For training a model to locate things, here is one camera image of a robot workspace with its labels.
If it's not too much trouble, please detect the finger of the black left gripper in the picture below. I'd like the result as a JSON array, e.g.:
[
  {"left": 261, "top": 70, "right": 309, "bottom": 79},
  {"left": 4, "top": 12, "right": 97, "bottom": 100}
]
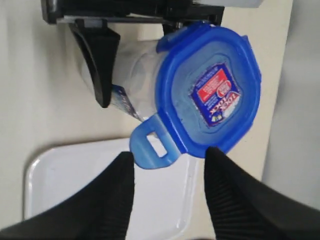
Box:
[
  {"left": 68, "top": 19, "right": 121, "bottom": 108},
  {"left": 162, "top": 22, "right": 184, "bottom": 36}
]

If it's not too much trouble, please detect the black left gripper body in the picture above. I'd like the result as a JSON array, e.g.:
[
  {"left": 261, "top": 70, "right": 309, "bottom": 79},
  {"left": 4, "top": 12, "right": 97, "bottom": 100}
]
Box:
[{"left": 41, "top": 0, "right": 225, "bottom": 25}]

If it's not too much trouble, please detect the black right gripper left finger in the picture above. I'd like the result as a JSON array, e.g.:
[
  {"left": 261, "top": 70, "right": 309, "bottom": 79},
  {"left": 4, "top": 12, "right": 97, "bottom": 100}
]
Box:
[{"left": 0, "top": 151, "right": 135, "bottom": 240}]

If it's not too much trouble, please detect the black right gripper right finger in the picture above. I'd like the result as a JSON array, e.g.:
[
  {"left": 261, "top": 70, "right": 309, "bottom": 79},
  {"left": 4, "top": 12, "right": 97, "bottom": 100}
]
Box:
[{"left": 204, "top": 147, "right": 320, "bottom": 240}]

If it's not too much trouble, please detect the clear plastic jar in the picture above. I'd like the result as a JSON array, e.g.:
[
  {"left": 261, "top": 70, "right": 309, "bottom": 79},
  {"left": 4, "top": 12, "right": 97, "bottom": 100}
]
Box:
[{"left": 79, "top": 41, "right": 166, "bottom": 123}]

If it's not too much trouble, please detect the blue plastic lid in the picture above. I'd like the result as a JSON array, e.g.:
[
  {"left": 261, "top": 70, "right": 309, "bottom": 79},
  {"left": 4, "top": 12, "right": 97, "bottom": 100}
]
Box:
[{"left": 129, "top": 21, "right": 262, "bottom": 170}]

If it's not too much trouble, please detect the white curtain backdrop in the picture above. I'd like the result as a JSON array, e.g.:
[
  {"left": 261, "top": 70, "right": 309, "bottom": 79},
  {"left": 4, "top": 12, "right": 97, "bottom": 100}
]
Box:
[{"left": 262, "top": 0, "right": 320, "bottom": 209}]

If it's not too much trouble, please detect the white plastic tray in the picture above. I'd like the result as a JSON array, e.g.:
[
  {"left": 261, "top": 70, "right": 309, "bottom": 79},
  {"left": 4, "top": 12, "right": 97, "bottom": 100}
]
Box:
[{"left": 23, "top": 138, "right": 199, "bottom": 240}]

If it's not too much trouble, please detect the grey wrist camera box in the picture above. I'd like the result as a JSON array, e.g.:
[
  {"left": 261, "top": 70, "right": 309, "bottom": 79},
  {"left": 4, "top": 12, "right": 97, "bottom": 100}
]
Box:
[{"left": 193, "top": 0, "right": 263, "bottom": 8}]

